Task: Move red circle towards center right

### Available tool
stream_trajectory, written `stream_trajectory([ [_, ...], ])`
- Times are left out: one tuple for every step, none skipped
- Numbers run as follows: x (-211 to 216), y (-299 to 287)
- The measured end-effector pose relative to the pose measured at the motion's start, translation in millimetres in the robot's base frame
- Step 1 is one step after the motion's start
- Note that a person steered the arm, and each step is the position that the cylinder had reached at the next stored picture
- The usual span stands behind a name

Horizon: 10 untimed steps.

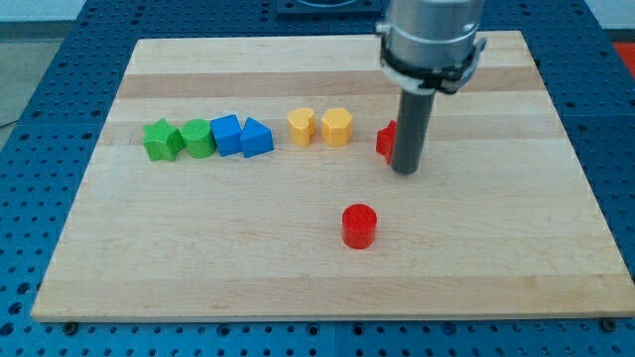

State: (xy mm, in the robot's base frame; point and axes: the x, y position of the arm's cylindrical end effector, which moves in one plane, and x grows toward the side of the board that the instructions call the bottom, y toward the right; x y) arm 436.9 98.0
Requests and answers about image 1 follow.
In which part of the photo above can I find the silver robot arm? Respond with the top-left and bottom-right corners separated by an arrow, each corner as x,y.
376,0 -> 486,95

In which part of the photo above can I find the yellow hexagon block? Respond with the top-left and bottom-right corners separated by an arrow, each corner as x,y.
321,108 -> 353,147

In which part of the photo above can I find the green cylinder block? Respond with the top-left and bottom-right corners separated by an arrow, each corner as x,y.
181,119 -> 216,159

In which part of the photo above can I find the wooden board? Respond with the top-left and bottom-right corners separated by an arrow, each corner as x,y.
32,31 -> 634,322

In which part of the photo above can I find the green star block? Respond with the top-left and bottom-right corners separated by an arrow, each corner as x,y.
143,118 -> 185,162

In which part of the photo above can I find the red star block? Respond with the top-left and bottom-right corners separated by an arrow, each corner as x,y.
375,120 -> 397,165

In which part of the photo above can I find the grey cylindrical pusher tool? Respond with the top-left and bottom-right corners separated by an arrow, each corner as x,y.
391,91 -> 435,176

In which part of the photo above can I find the yellow heart block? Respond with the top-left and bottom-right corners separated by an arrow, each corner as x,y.
287,107 -> 316,147

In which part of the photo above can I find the red cylinder block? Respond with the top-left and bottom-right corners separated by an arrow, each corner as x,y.
341,203 -> 378,250

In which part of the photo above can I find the blue cube block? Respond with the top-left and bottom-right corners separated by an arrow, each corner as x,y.
210,114 -> 242,157

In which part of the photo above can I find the blue triangle block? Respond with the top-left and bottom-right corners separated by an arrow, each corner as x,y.
240,117 -> 274,158

